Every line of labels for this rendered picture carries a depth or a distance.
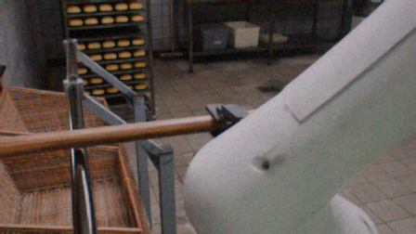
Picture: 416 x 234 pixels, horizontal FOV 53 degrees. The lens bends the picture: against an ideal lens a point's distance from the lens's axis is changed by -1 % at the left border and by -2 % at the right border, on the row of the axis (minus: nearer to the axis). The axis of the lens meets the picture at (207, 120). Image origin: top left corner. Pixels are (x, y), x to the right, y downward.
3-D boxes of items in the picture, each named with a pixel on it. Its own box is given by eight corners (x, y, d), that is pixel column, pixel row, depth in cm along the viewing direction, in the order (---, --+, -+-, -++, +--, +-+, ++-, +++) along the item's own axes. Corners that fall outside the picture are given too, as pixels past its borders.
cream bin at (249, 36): (234, 47, 535) (235, 29, 526) (220, 40, 579) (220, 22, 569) (260, 45, 546) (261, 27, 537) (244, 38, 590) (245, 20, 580)
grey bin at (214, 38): (201, 50, 524) (201, 31, 514) (190, 42, 568) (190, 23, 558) (229, 48, 534) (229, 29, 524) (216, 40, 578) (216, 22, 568)
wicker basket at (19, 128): (0, 195, 163) (-14, 130, 152) (11, 136, 212) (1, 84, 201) (124, 175, 177) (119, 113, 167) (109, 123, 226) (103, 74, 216)
